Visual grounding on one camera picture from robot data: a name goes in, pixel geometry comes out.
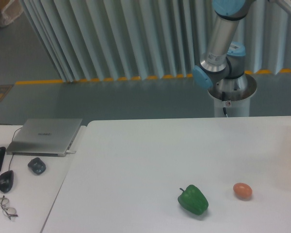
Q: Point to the silver laptop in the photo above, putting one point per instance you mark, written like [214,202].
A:
[45,136]

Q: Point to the wire-rimmed eyeglasses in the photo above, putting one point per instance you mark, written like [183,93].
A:
[9,212]

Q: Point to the green bell pepper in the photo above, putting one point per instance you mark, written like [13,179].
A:
[193,200]

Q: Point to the grey pleated curtain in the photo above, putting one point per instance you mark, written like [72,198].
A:
[137,39]

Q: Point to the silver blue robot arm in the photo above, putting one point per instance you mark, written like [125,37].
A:
[217,62]

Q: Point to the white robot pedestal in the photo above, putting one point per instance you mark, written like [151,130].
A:
[231,97]

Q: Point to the brown egg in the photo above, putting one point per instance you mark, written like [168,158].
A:
[242,191]

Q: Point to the white usb plug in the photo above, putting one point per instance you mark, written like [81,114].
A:
[70,152]

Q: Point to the black computer mouse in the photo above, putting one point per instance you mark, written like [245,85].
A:
[6,181]

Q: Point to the dark earbuds case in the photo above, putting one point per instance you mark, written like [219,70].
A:
[37,166]

